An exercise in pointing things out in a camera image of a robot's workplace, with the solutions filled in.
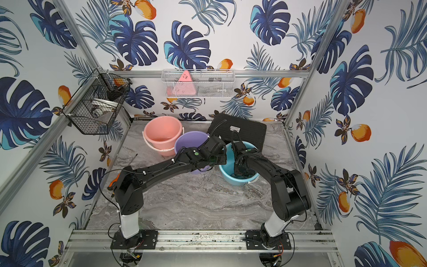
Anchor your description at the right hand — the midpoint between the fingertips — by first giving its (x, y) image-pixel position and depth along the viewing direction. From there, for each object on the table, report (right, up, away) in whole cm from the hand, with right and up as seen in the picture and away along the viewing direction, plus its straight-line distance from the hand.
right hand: (244, 172), depth 91 cm
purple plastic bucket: (-29, +18, +3) cm, 34 cm away
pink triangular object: (-33, +47, 0) cm, 58 cm away
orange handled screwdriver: (-71, -6, -1) cm, 71 cm away
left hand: (-10, +6, -3) cm, 12 cm away
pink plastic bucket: (-50, +22, +12) cm, 56 cm away
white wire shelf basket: (-25, +50, +3) cm, 56 cm away
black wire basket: (-71, +35, -13) cm, 80 cm away
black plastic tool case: (-5, +24, +16) cm, 29 cm away
